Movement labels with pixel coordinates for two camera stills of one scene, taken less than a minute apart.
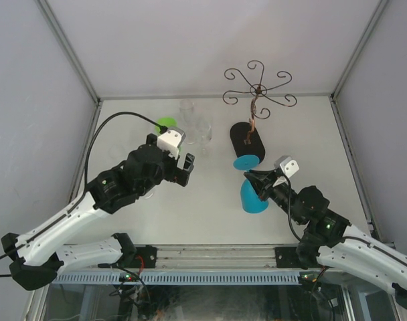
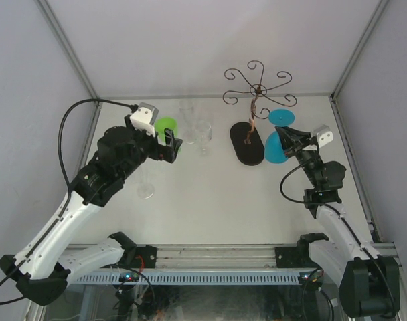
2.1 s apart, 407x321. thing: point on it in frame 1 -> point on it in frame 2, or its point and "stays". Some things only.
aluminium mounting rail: x=215 y=257 stays
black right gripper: x=260 y=180 -> x=294 y=138
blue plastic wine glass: x=250 y=200 -> x=274 y=152
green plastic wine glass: x=166 y=122 stays
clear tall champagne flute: x=186 y=108 stays
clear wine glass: x=203 y=134 stays
